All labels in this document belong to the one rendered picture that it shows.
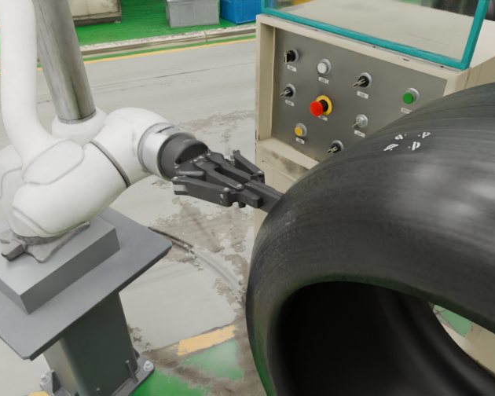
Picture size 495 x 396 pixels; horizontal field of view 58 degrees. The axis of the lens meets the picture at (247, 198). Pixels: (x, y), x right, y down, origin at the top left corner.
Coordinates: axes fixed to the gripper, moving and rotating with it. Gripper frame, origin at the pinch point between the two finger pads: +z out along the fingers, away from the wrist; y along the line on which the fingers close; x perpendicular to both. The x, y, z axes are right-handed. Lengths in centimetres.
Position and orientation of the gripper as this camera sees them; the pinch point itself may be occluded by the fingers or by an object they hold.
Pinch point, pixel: (267, 199)
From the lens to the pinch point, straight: 58.5
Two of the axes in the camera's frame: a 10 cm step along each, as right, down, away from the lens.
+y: 7.4, -4.0, 5.4
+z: 6.7, 3.3, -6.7
